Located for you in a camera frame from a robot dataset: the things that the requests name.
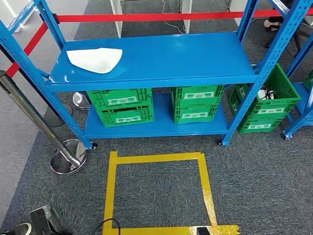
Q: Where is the black office chair base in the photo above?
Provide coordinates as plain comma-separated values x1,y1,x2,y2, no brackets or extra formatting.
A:
265,24,303,52

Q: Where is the white floor cable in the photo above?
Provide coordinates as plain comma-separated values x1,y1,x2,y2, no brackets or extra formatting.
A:
161,0,186,35

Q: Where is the blue metal shelf rack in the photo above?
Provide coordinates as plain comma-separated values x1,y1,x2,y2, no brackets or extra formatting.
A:
284,34,313,141
0,0,313,150

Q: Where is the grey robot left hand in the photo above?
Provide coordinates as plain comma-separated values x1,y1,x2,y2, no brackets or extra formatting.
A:
50,202,74,235

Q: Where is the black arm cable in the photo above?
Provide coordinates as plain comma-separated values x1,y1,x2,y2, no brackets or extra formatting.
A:
91,218,121,235

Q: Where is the chrome stanchion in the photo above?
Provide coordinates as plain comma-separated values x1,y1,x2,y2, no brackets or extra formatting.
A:
0,70,87,176
72,92,91,110

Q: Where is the red barrier belt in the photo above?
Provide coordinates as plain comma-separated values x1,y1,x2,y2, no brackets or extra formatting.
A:
5,22,49,79
57,8,313,24

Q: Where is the white curved plastic part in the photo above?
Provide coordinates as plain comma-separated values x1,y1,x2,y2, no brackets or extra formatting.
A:
66,47,123,74

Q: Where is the white power adapter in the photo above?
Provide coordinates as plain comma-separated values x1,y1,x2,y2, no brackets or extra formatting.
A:
257,85,278,100

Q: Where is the yellow floor tape square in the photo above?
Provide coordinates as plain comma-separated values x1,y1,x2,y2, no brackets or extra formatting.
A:
102,151,241,235

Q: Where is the white desk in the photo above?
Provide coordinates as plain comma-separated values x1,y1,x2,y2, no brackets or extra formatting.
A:
110,0,193,39

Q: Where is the person's foot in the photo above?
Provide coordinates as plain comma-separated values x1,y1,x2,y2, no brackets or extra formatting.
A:
263,19,281,32

